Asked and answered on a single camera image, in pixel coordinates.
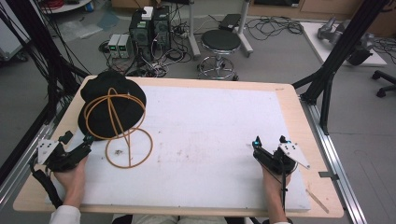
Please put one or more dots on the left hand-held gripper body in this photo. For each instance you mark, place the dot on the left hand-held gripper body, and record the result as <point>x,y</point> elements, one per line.
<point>62,157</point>

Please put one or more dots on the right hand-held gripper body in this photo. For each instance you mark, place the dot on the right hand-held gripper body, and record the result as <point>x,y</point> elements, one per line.
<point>274,158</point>

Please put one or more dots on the black hat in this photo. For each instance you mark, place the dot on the black hat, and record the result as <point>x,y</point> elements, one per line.
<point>107,93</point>

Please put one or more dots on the person's right hand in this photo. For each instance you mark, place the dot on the person's right hand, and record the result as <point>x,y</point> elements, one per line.
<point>274,182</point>

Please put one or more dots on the person's left hand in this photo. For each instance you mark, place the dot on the person's left hand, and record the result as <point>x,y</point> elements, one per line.
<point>73,180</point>

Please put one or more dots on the wooden table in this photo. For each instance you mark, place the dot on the wooden table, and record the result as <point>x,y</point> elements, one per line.
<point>314,130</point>

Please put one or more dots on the white foam mat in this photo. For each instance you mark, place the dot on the white foam mat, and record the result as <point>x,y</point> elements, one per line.
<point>202,140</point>

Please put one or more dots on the grey tape strip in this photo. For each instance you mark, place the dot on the grey tape strip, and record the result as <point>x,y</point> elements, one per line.
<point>328,175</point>

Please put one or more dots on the thin wooden stick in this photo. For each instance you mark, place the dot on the thin wooden stick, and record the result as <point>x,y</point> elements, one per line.
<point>317,201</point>

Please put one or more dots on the white power supply unit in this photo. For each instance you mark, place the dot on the white power supply unit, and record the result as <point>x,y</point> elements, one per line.
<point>125,46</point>
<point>114,46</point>

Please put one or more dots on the black round stool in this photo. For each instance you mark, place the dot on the black round stool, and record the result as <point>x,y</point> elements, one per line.
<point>220,42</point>

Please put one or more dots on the white platform board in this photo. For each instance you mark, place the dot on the white platform board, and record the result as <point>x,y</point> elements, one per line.
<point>317,43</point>

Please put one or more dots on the black computer tower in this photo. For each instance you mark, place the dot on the black computer tower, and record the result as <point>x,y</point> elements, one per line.
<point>161,29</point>
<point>140,34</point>

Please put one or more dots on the flat black box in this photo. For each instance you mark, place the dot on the flat black box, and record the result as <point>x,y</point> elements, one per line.
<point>229,22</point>

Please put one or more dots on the black office chair base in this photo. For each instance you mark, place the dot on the black office chair base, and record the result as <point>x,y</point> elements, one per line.
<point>384,82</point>

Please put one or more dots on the small white box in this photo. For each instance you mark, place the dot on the small white box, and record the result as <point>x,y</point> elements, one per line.
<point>147,13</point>

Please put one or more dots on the aluminium table rail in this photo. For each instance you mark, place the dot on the aluminium table rail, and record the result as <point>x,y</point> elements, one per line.
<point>337,168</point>

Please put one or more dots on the white table frame legs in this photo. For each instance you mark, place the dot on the white table frame legs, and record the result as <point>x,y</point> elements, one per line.
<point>194,40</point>

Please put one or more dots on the black metal frame post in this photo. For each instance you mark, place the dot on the black metal frame post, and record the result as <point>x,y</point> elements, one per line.
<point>339,53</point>

